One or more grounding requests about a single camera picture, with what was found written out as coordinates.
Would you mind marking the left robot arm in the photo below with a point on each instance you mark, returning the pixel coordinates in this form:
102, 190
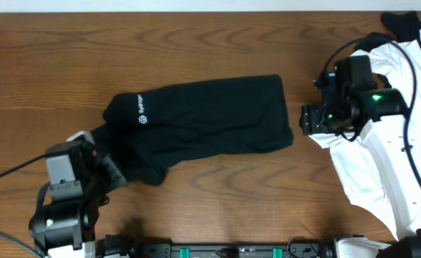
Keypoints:
80, 178

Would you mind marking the black garment at corner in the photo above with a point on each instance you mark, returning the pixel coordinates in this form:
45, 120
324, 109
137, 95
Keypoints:
405, 28

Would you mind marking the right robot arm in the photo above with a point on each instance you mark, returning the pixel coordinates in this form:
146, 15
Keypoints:
393, 146

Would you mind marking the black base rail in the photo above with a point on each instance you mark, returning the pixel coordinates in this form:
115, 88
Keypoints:
298, 247

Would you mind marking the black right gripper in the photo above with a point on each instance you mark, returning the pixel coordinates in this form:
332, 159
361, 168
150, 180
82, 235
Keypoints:
310, 121

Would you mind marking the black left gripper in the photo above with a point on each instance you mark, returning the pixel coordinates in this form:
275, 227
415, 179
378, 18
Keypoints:
113, 171

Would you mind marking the white shirt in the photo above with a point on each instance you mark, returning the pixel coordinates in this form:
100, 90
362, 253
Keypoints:
401, 65

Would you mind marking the black Sydrogen t-shirt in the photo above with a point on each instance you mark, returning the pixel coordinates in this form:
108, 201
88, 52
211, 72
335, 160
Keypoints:
148, 132

